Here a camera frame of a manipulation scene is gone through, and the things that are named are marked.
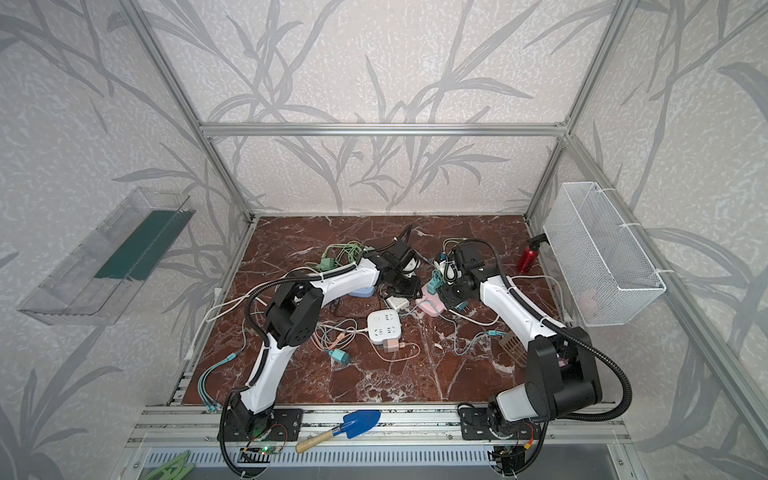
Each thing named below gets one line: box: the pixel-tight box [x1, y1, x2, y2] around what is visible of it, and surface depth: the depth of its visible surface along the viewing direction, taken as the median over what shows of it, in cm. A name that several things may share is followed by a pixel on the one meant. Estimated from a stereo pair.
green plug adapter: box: [318, 257, 335, 271], surface depth 106 cm
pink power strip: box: [415, 284, 445, 317], surface depth 95 cm
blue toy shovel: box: [295, 410, 382, 453], surface depth 75 cm
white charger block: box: [386, 296, 410, 311], surface depth 95 cm
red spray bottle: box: [518, 233, 550, 273], surface depth 98 cm
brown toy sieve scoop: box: [499, 332, 529, 367], surface depth 88 cm
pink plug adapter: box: [383, 339, 399, 352], surface depth 86 cm
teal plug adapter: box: [329, 349, 350, 365], surface depth 84 cm
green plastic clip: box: [144, 450, 196, 480], surface depth 69 cm
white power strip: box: [367, 309, 402, 344], surface depth 90 cm
